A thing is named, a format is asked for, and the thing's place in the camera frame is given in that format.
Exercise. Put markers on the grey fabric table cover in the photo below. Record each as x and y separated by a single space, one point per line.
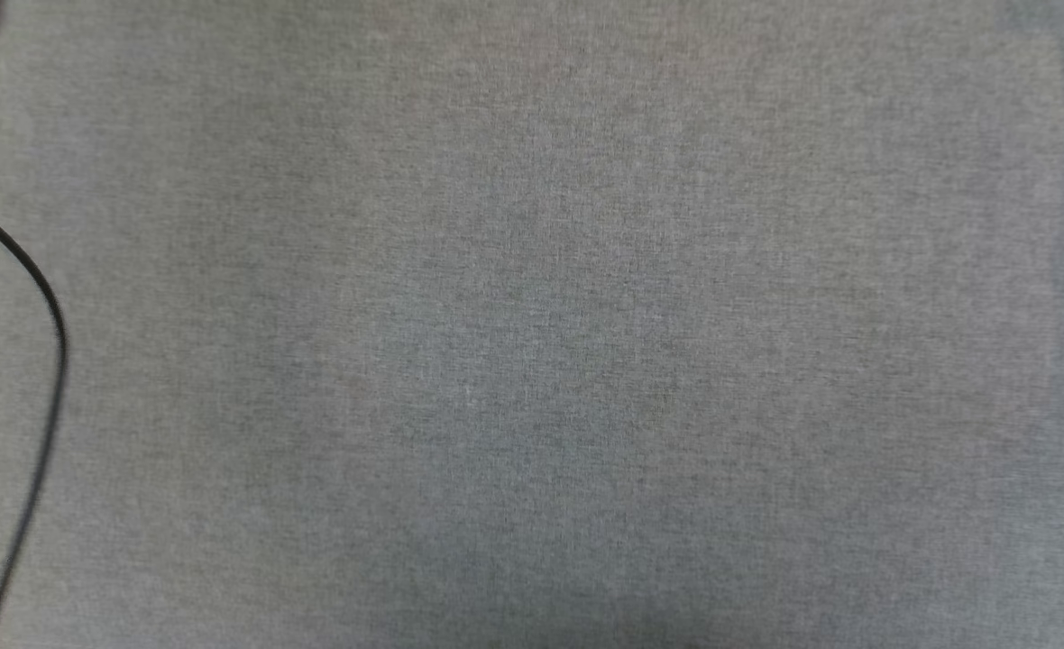
541 324

